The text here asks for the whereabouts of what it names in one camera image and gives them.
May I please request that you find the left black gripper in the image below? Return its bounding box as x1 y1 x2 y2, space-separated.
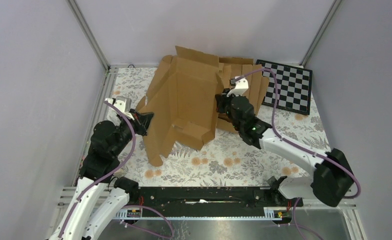
112 108 155 156

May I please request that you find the brown cardboard box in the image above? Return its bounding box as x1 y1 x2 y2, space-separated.
137 46 224 167

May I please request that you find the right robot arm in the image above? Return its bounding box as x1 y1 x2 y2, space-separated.
215 93 359 207

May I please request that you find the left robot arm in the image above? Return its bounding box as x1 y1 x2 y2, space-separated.
50 109 154 240

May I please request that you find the stack of flat cardboard blanks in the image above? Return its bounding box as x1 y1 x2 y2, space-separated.
148 54 270 133

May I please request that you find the floral table mat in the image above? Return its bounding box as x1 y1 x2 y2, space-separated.
98 67 343 188

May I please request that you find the black white checkerboard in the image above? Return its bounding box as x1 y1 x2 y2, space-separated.
255 59 313 115

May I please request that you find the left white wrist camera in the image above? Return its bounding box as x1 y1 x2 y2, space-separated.
104 96 135 120

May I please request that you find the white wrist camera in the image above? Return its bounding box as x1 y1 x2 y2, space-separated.
227 78 249 97
104 96 135 120

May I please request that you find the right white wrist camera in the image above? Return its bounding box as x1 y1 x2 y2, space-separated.
227 78 249 97

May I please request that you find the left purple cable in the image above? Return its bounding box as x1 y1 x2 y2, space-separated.
58 100 137 240

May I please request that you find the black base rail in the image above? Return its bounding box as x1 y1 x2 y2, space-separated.
128 186 303 219

